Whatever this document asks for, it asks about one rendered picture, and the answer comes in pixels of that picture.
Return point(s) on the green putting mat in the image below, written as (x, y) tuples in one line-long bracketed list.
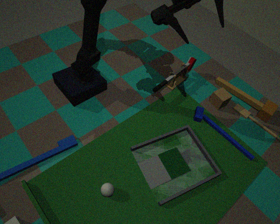
[(69, 192)]

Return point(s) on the brown cube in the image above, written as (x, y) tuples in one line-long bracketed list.
[(220, 98)]

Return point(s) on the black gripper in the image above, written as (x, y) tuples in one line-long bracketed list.
[(165, 15)]

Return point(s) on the white golf ball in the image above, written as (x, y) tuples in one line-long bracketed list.
[(107, 189)]

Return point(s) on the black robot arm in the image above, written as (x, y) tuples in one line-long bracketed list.
[(88, 54)]

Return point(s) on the red golf putter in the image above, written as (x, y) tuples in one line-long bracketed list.
[(189, 63)]

